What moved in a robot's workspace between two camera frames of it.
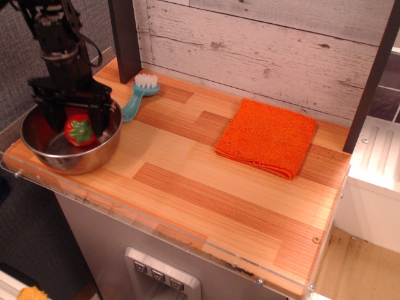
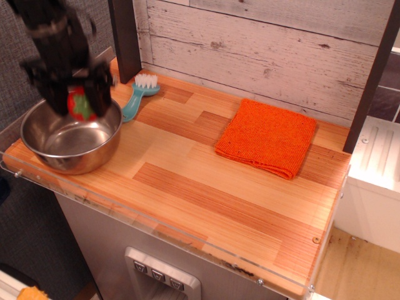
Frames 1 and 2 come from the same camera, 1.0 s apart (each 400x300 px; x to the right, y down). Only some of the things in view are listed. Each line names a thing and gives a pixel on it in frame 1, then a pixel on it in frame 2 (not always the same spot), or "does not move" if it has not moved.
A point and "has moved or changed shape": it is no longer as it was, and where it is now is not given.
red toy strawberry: (79, 130) has moved or changed shape
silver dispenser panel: (155, 280) does not move
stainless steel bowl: (54, 150) does not move
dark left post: (122, 17) does not move
